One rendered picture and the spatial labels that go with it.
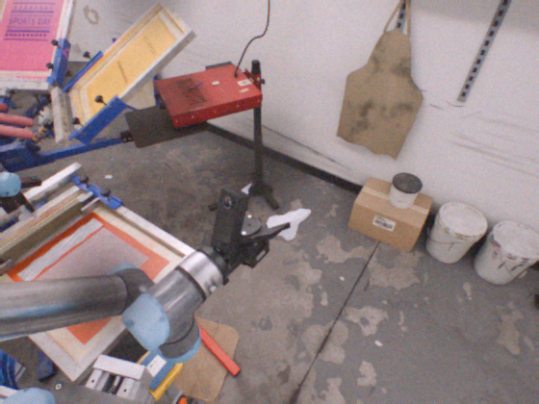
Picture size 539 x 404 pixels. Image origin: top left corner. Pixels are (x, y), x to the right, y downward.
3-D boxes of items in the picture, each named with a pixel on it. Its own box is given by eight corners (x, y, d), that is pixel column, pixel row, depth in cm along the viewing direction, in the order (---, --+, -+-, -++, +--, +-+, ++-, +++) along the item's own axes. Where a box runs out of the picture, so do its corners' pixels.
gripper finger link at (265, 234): (285, 217, 64) (242, 229, 63) (285, 211, 63) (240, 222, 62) (293, 235, 61) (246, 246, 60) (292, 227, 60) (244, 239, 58)
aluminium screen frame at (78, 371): (200, 258, 143) (198, 252, 140) (78, 385, 110) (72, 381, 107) (85, 186, 174) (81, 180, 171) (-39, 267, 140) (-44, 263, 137)
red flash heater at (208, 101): (240, 77, 246) (239, 61, 237) (268, 107, 217) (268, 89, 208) (156, 95, 227) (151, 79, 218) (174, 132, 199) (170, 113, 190)
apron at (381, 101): (402, 157, 254) (460, 1, 179) (398, 163, 250) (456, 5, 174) (338, 135, 275) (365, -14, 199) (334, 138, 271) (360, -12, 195)
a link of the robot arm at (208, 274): (170, 258, 56) (203, 282, 51) (192, 240, 58) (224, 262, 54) (182, 285, 61) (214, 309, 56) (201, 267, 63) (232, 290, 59)
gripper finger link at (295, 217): (310, 227, 67) (266, 239, 66) (309, 205, 64) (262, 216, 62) (316, 238, 65) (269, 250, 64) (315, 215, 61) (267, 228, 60)
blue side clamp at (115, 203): (127, 211, 163) (122, 201, 158) (118, 217, 160) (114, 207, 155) (88, 187, 175) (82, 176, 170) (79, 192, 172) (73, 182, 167)
